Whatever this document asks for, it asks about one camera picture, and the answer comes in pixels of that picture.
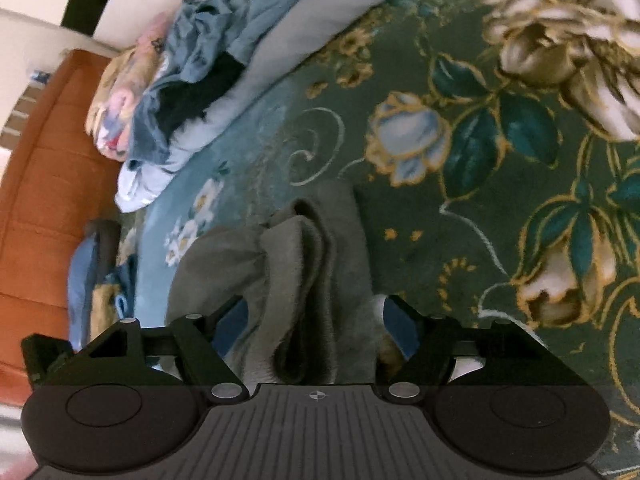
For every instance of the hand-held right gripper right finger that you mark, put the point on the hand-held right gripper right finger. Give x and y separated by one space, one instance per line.
400 325

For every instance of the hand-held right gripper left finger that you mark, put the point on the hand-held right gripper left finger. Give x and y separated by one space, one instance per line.
234 320

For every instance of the grey pants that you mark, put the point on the grey pants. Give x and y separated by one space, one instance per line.
310 285

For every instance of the folded yellow towel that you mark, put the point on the folded yellow towel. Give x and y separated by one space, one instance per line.
105 305

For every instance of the folded light blue cloth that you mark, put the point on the folded light blue cloth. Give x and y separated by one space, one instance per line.
121 305

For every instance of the folded dark blue garment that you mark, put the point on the folded dark blue garment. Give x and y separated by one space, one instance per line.
125 275

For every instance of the folded grey garment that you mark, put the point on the folded grey garment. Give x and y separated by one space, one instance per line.
107 237

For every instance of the teal floral bed blanket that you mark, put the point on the teal floral bed blanket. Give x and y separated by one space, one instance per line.
475 160

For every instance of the black garment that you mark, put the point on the black garment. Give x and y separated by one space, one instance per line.
200 95

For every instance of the grey slatted panel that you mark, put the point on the grey slatted panel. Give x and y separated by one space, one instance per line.
20 115

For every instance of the pastel folded blanket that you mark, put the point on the pastel folded blanket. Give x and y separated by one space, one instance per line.
120 95

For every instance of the light blue floral quilt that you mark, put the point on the light blue floral quilt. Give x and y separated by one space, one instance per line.
280 45

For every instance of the small blue white object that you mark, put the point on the small blue white object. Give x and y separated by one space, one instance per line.
41 76

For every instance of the light blue striped-cuff garment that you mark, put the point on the light blue striped-cuff garment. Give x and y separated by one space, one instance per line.
215 20

